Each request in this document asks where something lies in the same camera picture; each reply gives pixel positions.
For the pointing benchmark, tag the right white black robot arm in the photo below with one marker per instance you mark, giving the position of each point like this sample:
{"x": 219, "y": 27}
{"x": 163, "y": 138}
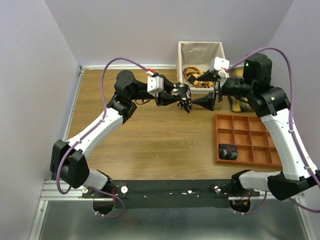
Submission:
{"x": 273, "y": 107}

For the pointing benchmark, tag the orange patterned tie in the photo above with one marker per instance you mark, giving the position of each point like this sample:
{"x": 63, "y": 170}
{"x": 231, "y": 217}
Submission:
{"x": 192, "y": 75}

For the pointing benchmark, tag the orange compartment tray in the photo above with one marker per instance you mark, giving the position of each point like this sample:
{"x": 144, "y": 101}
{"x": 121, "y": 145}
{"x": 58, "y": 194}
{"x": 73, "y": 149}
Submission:
{"x": 252, "y": 139}

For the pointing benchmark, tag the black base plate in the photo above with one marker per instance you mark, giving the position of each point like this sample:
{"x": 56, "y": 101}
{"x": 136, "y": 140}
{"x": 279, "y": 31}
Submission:
{"x": 196, "y": 193}

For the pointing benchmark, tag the yellow plaid shirt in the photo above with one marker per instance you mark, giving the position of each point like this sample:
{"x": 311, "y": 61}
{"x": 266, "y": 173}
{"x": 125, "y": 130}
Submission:
{"x": 236, "y": 105}

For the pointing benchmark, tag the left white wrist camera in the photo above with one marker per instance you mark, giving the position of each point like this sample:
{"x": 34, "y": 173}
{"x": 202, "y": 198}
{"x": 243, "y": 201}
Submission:
{"x": 155, "y": 83}

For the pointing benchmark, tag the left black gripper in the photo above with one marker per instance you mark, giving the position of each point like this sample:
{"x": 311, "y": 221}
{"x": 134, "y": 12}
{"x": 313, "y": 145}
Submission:
{"x": 164, "y": 98}

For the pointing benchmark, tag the black floral tie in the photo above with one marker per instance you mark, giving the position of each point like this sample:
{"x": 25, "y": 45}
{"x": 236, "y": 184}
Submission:
{"x": 182, "y": 92}

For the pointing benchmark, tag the wicker basket with liner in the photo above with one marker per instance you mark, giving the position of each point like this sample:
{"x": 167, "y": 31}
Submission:
{"x": 198, "y": 54}

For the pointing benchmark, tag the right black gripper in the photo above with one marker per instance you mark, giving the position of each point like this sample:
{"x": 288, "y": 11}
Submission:
{"x": 208, "y": 101}

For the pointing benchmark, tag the rolled dark floral tie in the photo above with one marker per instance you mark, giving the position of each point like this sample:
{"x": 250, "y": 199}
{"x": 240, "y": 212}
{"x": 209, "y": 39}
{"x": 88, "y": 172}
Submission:
{"x": 227, "y": 152}

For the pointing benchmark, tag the aluminium frame rail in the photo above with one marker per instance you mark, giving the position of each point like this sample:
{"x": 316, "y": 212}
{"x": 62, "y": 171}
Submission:
{"x": 50, "y": 192}

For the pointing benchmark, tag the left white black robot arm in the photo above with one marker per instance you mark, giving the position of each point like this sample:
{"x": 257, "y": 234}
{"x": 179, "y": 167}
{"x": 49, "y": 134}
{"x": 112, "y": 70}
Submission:
{"x": 69, "y": 158}

